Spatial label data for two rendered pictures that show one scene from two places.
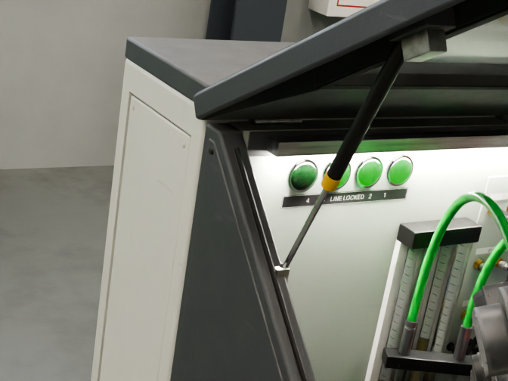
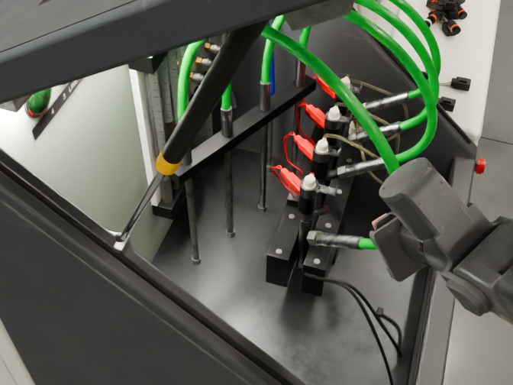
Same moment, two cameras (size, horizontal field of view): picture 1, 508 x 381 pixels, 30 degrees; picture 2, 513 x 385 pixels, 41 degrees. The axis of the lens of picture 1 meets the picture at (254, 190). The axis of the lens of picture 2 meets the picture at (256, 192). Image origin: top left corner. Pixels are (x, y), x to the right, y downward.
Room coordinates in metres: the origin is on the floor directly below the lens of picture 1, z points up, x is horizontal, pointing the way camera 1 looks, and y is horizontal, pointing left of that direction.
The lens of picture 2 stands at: (0.69, 0.11, 1.88)
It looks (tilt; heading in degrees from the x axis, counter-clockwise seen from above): 49 degrees down; 321
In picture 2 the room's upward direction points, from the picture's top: 1 degrees clockwise
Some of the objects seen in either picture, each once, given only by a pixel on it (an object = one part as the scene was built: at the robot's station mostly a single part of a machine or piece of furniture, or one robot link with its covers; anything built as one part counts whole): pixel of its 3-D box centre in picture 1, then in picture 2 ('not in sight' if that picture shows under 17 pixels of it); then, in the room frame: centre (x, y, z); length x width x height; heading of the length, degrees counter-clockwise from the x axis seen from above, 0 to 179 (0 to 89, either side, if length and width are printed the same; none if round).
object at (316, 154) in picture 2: not in sight; (323, 193); (1.20, -0.46, 1.01); 0.05 x 0.03 x 0.21; 34
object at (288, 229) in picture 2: not in sight; (317, 214); (1.23, -0.49, 0.91); 0.34 x 0.10 x 0.15; 124
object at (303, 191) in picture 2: not in sight; (311, 228); (1.16, -0.39, 1.01); 0.05 x 0.03 x 0.21; 34
